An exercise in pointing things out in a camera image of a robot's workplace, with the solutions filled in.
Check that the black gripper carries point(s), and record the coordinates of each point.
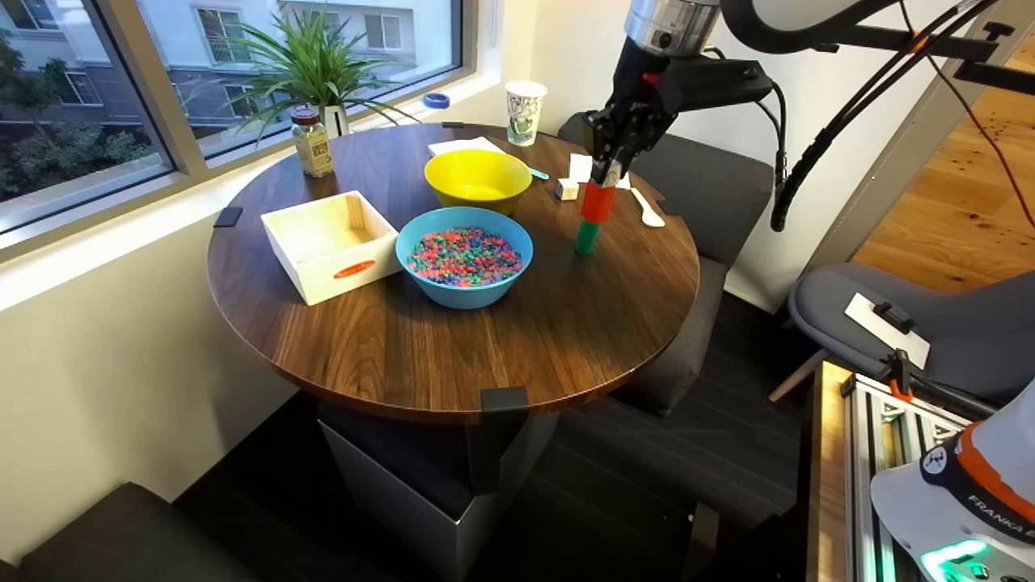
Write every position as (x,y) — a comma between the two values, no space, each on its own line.
(637,92)

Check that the orange rectangular block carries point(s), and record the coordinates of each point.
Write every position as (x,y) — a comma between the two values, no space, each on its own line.
(595,200)

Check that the green cylinder block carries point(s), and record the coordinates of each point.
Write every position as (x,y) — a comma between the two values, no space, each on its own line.
(585,239)

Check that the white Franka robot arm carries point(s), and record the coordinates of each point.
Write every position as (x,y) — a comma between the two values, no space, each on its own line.
(689,18)

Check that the flat white napkin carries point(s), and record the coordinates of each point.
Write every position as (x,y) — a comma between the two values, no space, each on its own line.
(579,170)

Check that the cream wooden cube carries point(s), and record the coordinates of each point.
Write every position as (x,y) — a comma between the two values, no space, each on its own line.
(567,189)

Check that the white plastic spoon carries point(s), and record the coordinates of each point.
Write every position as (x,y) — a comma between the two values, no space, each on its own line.
(649,209)

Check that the teal measuring scoop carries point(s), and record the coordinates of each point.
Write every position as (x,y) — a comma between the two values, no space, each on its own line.
(537,172)

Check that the patterned paper cup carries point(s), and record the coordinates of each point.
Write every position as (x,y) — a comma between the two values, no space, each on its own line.
(524,111)

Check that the dark grey sofa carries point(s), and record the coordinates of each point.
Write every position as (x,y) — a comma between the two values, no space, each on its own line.
(714,246)

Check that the yellow plastic bowl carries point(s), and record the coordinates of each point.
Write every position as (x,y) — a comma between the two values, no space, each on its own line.
(478,178)

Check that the folded white napkin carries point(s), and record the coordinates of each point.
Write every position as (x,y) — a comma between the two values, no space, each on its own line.
(464,143)

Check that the blue bowl of coloured beads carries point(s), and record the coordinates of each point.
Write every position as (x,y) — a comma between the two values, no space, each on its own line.
(464,261)

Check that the blue round lid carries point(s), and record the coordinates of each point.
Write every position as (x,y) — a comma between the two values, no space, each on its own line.
(433,100)

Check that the black table edge clip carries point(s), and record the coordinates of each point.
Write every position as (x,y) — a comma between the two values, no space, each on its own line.
(226,213)
(504,400)

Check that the white wooden box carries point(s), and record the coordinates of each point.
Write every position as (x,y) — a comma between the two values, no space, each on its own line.
(329,246)

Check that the glass jar with dark lid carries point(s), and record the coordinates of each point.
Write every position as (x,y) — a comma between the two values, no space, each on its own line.
(311,143)

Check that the green potted plant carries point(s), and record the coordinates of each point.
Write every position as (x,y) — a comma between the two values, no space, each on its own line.
(308,58)

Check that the white tag on armchair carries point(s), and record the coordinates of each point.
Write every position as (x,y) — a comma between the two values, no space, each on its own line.
(886,328)

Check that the grey armchair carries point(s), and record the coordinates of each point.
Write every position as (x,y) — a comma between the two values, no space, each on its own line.
(938,335)

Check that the wood and aluminium robot stand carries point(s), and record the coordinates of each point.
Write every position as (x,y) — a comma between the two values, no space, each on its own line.
(851,474)

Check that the dark upholstered bench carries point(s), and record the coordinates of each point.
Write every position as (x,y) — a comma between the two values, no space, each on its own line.
(118,537)

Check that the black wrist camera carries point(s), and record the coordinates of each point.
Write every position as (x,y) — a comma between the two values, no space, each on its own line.
(717,84)

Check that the metal table pedestal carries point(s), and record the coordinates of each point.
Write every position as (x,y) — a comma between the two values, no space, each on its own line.
(430,487)

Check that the window frame post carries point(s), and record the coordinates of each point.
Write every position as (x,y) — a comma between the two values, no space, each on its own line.
(150,84)

